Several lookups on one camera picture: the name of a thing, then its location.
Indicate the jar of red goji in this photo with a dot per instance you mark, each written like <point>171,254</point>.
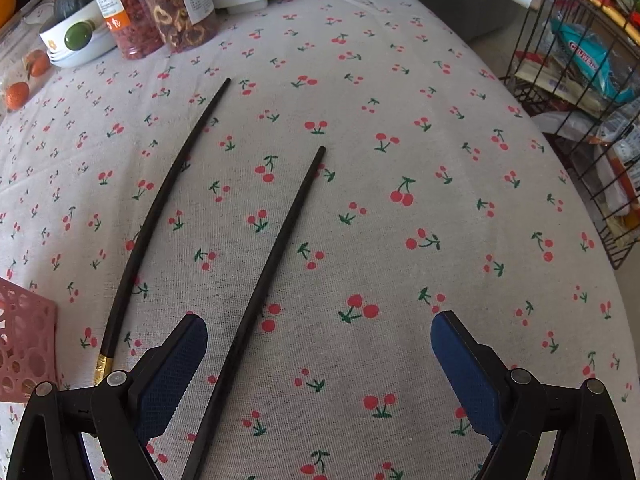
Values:
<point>131,27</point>

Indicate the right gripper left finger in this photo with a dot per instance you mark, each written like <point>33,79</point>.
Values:
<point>123,412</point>

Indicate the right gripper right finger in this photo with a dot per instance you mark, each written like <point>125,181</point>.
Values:
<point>513,409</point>

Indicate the white ceramic bowl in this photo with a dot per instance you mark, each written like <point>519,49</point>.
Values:
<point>52,35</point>

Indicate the black chopstick gold end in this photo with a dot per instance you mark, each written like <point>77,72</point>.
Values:
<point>104,361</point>

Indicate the green lime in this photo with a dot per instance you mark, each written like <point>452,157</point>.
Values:
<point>79,35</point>

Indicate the large orange on jar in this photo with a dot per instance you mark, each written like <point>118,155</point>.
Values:
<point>7,10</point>

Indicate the pink perforated utensil basket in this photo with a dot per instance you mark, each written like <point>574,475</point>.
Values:
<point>27,342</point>

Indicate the plain black chopstick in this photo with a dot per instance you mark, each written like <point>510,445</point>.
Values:
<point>233,360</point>

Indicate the cherry print tablecloth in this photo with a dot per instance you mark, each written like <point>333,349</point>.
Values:
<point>436,193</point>

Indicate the jar of dried fruit slices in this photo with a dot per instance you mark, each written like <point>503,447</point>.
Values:
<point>184,24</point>

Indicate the black wire storage rack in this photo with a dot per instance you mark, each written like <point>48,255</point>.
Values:
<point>575,69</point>

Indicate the glass jar with oranges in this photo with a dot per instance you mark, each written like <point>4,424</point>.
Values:
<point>19,38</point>

